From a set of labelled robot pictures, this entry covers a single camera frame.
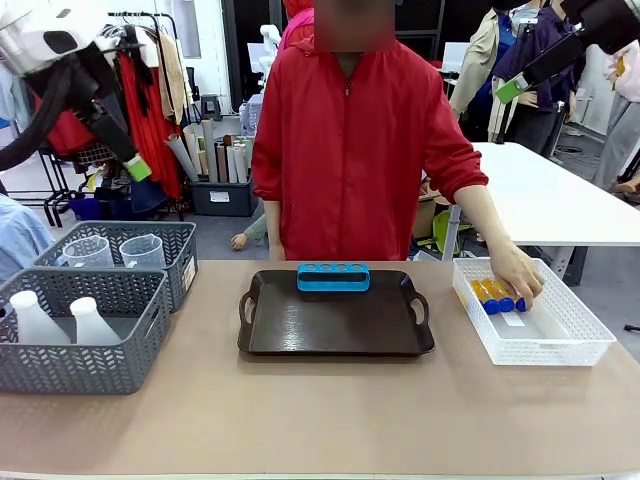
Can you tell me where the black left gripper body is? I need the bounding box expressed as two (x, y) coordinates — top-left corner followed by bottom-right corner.
(59, 47), (126, 124)

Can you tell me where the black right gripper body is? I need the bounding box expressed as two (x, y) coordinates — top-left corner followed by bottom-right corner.
(559, 0), (640, 55)

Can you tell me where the clear plastic measuring cup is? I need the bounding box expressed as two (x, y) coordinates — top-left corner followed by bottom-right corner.
(62, 234), (115, 269)
(118, 233), (167, 270)

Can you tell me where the white plastic flask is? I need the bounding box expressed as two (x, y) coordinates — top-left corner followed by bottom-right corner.
(69, 296), (123, 346)
(8, 289), (71, 346)

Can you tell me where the person's right forearm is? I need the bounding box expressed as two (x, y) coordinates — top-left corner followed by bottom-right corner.
(262, 199), (287, 261)

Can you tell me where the person's left forearm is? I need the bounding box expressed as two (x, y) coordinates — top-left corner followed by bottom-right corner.
(452, 182), (521, 256)

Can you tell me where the person's left hand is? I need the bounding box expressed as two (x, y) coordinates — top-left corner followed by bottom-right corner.
(487, 240), (546, 309)

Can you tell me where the red hanging garment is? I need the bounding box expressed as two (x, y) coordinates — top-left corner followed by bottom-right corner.
(117, 49), (184, 199)

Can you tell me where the grey paper roll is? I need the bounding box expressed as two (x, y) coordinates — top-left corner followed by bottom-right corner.
(166, 132), (200, 182)

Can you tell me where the white paper roll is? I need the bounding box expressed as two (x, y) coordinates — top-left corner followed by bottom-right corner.
(225, 144), (249, 184)
(182, 123), (206, 176)

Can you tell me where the mannequin in beige coat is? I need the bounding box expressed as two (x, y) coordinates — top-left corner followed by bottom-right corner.
(449, 0), (516, 144)

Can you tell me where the beige hanging garment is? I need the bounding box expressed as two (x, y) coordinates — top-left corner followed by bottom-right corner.
(157, 32), (194, 124)

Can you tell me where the pale green paper roll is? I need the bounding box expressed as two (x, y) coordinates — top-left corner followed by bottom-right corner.
(201, 118), (220, 182)

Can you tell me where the black clothes rack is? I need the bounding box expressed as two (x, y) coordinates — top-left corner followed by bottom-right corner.
(42, 12), (187, 229)

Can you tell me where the black step stool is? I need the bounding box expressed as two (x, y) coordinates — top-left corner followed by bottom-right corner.
(199, 93), (224, 120)

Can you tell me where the brown paper roll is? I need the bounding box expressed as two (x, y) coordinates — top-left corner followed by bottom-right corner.
(214, 142), (229, 184)

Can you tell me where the dark grey storage bin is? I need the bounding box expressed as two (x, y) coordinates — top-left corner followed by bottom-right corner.
(189, 177), (259, 217)

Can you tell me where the grey basket holding cups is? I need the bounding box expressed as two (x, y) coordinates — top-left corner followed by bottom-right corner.
(32, 219), (199, 314)

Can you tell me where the light blue cloth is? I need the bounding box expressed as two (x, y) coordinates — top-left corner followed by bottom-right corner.
(0, 193), (56, 285)

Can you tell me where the white office table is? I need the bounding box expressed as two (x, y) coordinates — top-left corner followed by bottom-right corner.
(439, 142), (640, 247)

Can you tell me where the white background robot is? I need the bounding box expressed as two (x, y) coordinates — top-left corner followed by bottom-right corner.
(258, 23), (281, 94)

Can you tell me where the lime green object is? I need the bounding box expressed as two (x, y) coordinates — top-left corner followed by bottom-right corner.
(430, 209), (474, 247)

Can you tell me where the person's blurred head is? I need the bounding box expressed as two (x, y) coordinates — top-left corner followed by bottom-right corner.
(313, 0), (396, 54)

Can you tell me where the pink hanging garment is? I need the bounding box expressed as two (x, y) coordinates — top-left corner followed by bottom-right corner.
(278, 0), (316, 51)

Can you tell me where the grey basket holding flasks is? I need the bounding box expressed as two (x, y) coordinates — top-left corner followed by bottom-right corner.
(0, 267), (174, 396)

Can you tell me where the person in red jacket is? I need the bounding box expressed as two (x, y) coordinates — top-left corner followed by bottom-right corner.
(251, 37), (490, 261)

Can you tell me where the blue test tube rack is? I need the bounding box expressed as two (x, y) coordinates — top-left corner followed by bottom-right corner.
(296, 262), (372, 293)

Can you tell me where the dark brown serving tray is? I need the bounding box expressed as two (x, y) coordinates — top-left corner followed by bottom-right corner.
(237, 269), (436, 357)

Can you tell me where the white plastic mesh basket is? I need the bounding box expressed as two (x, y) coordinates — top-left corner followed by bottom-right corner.
(452, 257), (617, 367)

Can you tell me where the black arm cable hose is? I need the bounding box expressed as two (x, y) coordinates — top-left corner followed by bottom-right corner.
(0, 64), (76, 172)

